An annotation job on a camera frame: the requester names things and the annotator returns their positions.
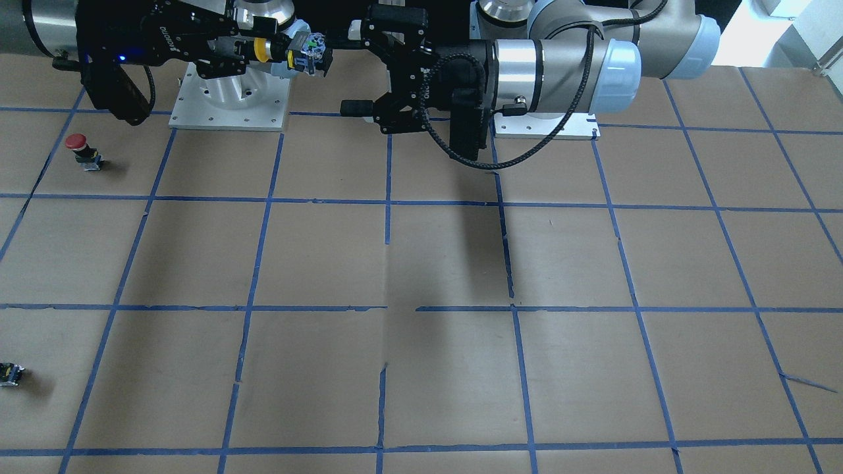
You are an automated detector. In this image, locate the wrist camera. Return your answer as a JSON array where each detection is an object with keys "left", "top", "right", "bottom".
[
  {"left": 80, "top": 62, "right": 156, "bottom": 126},
  {"left": 449, "top": 87, "right": 487, "bottom": 162}
]

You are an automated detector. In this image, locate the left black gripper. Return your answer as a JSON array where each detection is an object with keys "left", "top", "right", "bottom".
[{"left": 325, "top": 3, "right": 495, "bottom": 134}]

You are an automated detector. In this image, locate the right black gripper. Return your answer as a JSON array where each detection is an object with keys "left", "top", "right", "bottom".
[{"left": 76, "top": 1, "right": 278, "bottom": 78}]

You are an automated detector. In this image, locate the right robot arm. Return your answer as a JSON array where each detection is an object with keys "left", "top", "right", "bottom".
[{"left": 2, "top": 1, "right": 312, "bottom": 78}]

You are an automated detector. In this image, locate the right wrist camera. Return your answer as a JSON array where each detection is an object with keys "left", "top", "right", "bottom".
[{"left": 80, "top": 62, "right": 156, "bottom": 126}]

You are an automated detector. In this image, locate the yellow push button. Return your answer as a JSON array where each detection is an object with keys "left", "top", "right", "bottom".
[{"left": 252, "top": 30, "right": 333, "bottom": 78}]

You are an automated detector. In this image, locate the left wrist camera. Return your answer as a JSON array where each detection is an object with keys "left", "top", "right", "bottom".
[{"left": 449, "top": 87, "right": 487, "bottom": 162}]

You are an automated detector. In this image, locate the red push button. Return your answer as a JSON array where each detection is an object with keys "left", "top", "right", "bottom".
[{"left": 65, "top": 133, "right": 103, "bottom": 171}]

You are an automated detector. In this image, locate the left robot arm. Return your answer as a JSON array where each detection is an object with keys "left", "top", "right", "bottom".
[{"left": 329, "top": 1, "right": 721, "bottom": 141}]

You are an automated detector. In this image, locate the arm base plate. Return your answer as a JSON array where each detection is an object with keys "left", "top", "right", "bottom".
[
  {"left": 169, "top": 63, "right": 292, "bottom": 132},
  {"left": 493, "top": 112, "right": 601, "bottom": 140}
]

